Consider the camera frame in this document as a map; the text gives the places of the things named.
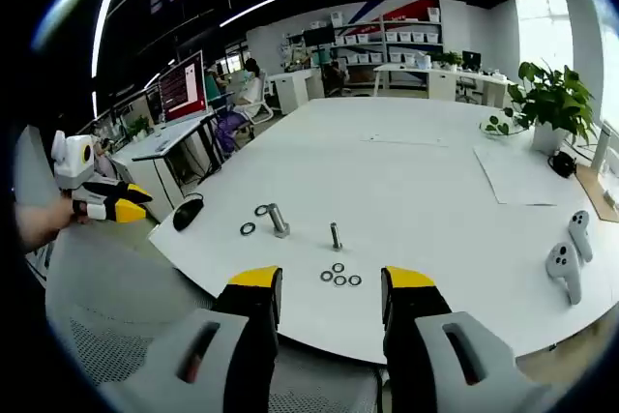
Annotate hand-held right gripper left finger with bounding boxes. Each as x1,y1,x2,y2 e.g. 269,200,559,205
99,265,284,413

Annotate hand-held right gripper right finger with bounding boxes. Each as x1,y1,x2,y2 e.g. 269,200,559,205
380,265,552,413

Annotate large metal threaded stud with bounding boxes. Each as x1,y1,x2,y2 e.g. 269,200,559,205
267,202,293,239

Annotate person's left hand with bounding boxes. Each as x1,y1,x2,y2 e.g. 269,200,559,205
57,192,98,231

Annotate black computer mouse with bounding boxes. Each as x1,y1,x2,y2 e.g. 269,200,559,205
172,199,204,232

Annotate small plant beside monitor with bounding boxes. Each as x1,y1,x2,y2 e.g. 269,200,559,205
126,115,152,141

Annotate white monitor desk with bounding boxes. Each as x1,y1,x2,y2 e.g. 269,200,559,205
110,112,228,223

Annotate grey mesh chair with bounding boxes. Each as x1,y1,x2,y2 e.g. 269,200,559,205
45,228,388,413

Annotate computer monitor with red screen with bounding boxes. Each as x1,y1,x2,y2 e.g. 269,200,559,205
157,49,210,127

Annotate purple cloth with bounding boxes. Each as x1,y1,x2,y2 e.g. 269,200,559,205
212,110,255,153

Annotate white handheld controller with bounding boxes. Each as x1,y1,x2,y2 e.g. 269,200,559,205
545,242,583,306
567,210,594,262

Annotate white office chair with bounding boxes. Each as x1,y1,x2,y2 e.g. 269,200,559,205
241,69,276,125

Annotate white paper sheet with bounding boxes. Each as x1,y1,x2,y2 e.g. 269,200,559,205
472,144,589,206

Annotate white cabinet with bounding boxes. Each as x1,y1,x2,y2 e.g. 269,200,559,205
268,69,323,114

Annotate black round device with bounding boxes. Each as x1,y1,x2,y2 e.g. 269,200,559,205
547,150,577,179

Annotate small plant in glass dish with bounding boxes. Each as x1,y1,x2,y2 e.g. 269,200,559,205
478,107,531,138

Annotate wooden board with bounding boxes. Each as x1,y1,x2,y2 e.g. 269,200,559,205
574,168,619,224

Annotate long white desk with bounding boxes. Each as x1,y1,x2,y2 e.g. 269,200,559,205
371,63,518,107

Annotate black monitor on stand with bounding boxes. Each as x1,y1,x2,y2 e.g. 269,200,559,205
302,24,337,49

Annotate large potted green plant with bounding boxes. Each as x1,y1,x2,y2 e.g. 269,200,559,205
502,59,599,153

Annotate small green desk plant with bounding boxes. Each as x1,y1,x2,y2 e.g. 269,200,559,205
427,50,464,71

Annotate white storage shelf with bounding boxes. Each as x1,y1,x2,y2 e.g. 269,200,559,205
287,9,444,88

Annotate rows of white storage bins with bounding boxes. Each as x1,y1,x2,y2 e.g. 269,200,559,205
311,9,444,66

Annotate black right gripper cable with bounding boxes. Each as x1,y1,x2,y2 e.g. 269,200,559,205
369,364,388,413

